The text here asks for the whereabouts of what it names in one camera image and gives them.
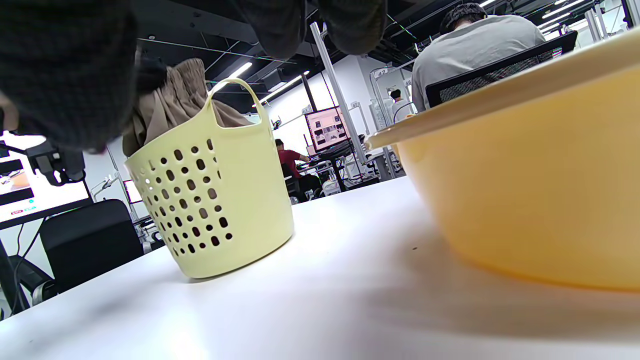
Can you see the person's left hand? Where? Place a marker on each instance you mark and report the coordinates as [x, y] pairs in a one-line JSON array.
[[65, 75]]

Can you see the person's right hand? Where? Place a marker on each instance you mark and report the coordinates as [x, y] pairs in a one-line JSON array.
[[350, 25]]

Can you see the silver metal pole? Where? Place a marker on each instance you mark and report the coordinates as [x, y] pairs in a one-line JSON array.
[[340, 95]]

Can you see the long ceiling light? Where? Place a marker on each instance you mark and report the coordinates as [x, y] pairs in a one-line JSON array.
[[285, 86], [235, 74]]

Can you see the computer monitor on desk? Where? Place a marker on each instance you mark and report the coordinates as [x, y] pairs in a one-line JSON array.
[[327, 129]]

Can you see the large computer monitor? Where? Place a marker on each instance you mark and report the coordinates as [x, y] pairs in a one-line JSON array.
[[35, 197]]

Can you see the small computer monitor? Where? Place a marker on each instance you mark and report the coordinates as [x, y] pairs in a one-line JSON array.
[[132, 191]]

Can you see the black office chair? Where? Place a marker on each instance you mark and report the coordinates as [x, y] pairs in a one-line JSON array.
[[500, 70]]

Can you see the yellow perforated plastic basket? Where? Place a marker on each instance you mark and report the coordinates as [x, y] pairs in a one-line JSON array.
[[240, 200]]

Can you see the yellow plastic basin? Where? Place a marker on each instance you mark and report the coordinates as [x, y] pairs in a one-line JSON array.
[[540, 175]]

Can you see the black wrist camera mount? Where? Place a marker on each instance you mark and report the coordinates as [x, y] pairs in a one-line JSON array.
[[57, 162]]

